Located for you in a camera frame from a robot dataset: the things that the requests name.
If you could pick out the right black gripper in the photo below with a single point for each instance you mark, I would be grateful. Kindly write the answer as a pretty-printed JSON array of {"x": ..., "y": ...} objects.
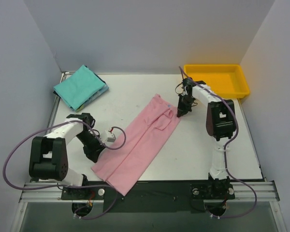
[{"x": 183, "y": 102}]

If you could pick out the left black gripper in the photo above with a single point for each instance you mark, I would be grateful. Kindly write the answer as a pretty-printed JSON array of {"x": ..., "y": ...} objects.
[{"x": 92, "y": 150}]

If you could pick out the pink t shirt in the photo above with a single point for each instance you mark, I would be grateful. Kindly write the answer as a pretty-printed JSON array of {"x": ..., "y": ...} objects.
[{"x": 132, "y": 152}]

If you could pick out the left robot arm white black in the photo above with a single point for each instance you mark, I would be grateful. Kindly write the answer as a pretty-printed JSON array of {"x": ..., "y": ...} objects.
[{"x": 48, "y": 156}]

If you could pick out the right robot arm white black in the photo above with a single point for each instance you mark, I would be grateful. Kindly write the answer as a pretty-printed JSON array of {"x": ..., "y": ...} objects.
[{"x": 221, "y": 126}]

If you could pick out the yellow plastic tray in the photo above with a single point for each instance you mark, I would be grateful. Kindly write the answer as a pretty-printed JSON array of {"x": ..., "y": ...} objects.
[{"x": 226, "y": 80}]

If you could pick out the teal folded t shirt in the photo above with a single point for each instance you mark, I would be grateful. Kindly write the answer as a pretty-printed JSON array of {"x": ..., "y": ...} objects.
[{"x": 82, "y": 74}]

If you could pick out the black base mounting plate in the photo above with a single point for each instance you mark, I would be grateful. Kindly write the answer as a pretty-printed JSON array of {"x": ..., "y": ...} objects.
[{"x": 153, "y": 197}]

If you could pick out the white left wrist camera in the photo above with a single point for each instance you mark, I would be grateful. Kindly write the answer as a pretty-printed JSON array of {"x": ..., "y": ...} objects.
[{"x": 108, "y": 136}]

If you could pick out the aluminium front rail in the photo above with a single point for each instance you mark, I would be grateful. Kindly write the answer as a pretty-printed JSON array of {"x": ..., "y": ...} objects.
[{"x": 265, "y": 191}]

